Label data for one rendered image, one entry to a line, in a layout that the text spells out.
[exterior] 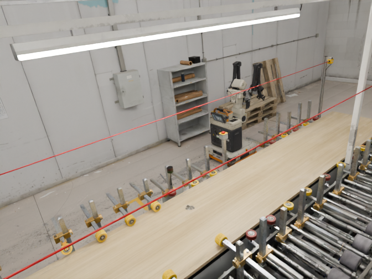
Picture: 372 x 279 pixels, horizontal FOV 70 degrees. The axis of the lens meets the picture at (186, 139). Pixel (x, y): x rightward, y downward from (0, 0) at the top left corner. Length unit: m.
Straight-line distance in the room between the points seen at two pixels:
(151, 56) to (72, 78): 1.51
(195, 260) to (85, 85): 3.59
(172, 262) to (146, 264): 0.18
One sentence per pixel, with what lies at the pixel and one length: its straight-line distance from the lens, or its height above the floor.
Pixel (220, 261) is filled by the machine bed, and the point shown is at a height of 0.76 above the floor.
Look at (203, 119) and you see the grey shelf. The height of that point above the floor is 0.28.
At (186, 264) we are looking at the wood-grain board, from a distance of 1.97.
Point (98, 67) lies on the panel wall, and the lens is 4.86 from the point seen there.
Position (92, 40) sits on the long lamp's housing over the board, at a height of 2.35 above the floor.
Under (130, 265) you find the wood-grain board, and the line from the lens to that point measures 2.05.
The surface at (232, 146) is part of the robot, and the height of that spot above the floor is 0.40.
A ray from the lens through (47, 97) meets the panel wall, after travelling 4.70.
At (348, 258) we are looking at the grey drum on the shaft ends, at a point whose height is 0.84.
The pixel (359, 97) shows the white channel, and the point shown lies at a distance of 2.92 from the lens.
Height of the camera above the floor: 2.41
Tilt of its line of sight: 25 degrees down
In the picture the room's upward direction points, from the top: 7 degrees counter-clockwise
